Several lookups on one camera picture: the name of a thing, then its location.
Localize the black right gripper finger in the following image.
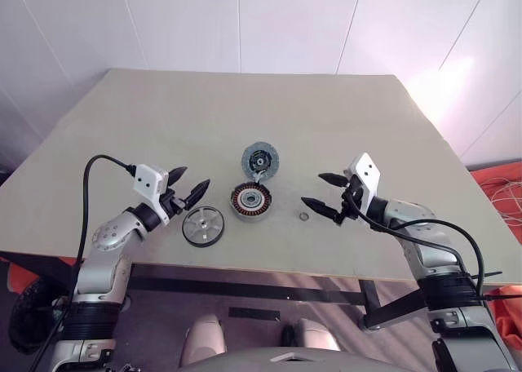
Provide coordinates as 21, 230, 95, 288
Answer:
300, 198, 340, 221
318, 173, 348, 188

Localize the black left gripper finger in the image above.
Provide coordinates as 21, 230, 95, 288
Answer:
184, 179, 212, 210
167, 166, 189, 188

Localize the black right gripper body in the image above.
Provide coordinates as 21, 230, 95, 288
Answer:
334, 175, 365, 226

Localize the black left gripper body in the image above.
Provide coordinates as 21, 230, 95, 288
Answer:
161, 187, 189, 219

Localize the silver spoked rotor black rim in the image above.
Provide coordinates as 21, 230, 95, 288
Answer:
182, 206, 225, 249

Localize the motor stator with copper windings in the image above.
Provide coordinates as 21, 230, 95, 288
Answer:
228, 183, 273, 223

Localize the grey round motor end cap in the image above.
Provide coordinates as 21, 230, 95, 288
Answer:
241, 142, 281, 182

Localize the black floor tape strip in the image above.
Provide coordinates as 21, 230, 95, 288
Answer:
228, 306, 281, 322

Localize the beige rounded right leg shell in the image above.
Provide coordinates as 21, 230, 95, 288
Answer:
295, 317, 342, 352

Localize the beige rounded leg shell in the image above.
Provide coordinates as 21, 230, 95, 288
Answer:
295, 317, 342, 352
180, 313, 227, 367

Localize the orange fabric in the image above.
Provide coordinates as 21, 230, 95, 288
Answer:
471, 164, 522, 351

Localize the beige rounded left leg shell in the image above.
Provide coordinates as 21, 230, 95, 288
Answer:
180, 313, 227, 367

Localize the black zip tie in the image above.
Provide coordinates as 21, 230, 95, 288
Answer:
460, 270, 503, 283

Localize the grey robot torso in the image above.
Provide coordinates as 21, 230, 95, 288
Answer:
175, 345, 360, 372

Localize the orange red cushion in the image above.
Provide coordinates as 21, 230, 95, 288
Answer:
0, 257, 42, 295

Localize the black round wheel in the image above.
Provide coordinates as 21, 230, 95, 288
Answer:
8, 281, 70, 355

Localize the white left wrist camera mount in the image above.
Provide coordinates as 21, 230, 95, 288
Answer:
133, 164, 171, 227

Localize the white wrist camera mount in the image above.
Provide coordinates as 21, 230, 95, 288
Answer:
133, 164, 171, 227
345, 152, 383, 210

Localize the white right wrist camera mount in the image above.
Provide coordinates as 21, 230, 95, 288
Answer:
345, 152, 383, 210

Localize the black table frame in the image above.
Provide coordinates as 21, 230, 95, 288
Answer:
129, 263, 429, 333

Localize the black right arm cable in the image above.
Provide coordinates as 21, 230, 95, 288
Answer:
341, 184, 486, 299

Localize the white cord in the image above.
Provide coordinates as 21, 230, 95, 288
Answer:
489, 178, 522, 222

